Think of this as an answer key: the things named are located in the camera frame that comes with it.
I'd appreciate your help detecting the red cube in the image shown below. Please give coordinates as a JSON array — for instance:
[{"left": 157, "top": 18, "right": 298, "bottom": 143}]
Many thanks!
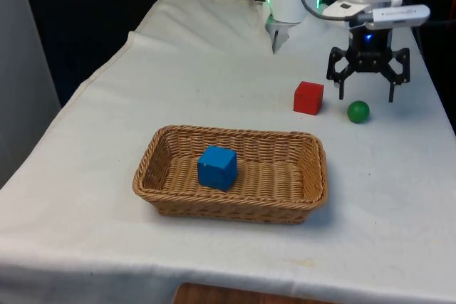
[{"left": 293, "top": 81, "right": 325, "bottom": 115}]

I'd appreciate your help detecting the green ball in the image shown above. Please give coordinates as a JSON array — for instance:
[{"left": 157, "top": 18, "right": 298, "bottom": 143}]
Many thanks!
[{"left": 347, "top": 100, "right": 371, "bottom": 124}]

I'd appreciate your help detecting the wicker basket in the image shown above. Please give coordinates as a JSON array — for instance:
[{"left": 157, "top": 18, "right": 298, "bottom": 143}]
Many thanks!
[{"left": 132, "top": 125, "right": 328, "bottom": 226}]

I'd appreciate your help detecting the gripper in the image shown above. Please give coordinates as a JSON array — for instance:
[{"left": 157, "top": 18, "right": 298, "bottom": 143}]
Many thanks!
[{"left": 326, "top": 28, "right": 411, "bottom": 103}]

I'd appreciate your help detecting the blue cube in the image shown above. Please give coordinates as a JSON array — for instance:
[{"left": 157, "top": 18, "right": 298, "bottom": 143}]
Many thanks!
[{"left": 197, "top": 145, "right": 238, "bottom": 192}]

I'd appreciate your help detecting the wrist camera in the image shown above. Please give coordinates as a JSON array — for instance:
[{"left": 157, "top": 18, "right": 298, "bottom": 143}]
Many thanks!
[{"left": 362, "top": 4, "right": 431, "bottom": 31}]

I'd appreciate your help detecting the pale grey panel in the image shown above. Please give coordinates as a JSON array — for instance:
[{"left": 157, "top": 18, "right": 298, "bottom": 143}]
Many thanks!
[{"left": 0, "top": 0, "right": 62, "bottom": 191}]

